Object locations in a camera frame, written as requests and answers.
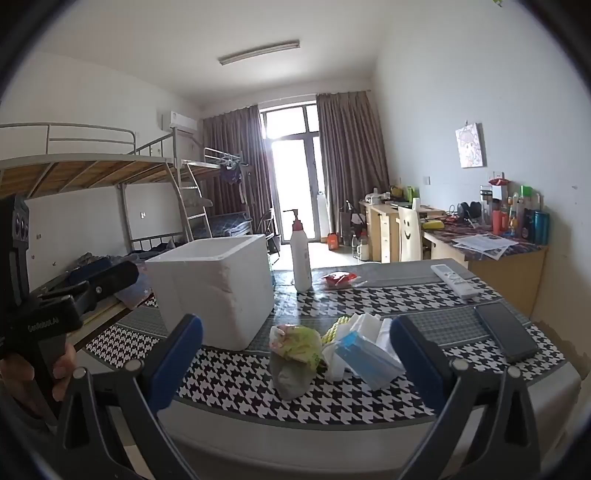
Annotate brown curtain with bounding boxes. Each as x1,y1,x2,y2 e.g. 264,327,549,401
316,90,391,241
202,105,274,232

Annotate black smartphone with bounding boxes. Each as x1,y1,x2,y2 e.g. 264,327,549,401
475,302,540,362

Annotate wall poster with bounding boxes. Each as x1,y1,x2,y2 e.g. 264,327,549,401
455,123,487,168

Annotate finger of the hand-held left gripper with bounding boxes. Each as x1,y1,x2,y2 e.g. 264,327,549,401
32,280,90,303
69,261,139,319

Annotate grey metal bed ladder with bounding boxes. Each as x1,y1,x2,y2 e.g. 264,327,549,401
175,159,213,243

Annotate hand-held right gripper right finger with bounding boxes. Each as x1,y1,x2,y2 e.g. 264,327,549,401
390,315,541,480

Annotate red snack packet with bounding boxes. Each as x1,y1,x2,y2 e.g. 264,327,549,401
322,271,358,289

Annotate printed papers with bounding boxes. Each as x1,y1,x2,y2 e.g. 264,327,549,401
452,233,519,259

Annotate glass balcony door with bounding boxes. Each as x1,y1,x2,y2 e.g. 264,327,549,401
259,105,324,243

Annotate blue face mask pack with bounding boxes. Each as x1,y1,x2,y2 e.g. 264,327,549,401
333,331,407,390

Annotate white foam sheet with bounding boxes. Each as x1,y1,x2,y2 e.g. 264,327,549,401
344,314,395,356

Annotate white remote control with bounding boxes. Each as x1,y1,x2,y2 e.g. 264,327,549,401
431,264,481,298

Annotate black headphones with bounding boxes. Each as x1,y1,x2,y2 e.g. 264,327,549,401
457,200,483,222

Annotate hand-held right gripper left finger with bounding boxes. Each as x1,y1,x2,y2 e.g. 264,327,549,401
55,314,204,480

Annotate ceiling tube light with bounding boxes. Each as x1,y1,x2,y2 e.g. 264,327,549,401
218,40,301,65

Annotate yellow foam net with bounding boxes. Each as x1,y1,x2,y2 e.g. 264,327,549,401
322,315,349,347

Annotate row of assorted bottles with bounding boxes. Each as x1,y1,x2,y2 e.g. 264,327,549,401
478,178,550,245

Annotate white foam block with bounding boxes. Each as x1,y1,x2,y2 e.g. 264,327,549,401
322,342,354,382

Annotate white air conditioner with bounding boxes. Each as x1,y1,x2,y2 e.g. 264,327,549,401
161,110,198,131

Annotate white pump bottle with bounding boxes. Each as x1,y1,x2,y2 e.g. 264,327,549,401
283,209,313,292

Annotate person's left hand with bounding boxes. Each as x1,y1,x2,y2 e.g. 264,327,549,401
0,344,78,416

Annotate black folding chair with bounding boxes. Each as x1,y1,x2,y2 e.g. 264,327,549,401
257,208,282,265

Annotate green plastic bag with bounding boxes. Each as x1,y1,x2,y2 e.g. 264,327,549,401
269,324,324,370

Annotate white foam box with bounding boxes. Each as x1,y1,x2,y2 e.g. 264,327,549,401
145,234,276,350

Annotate grey metal bunk bed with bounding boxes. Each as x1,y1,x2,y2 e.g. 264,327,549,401
0,122,213,296
203,148,254,237

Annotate houndstooth tablecloth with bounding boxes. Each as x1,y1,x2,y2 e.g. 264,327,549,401
85,258,580,425

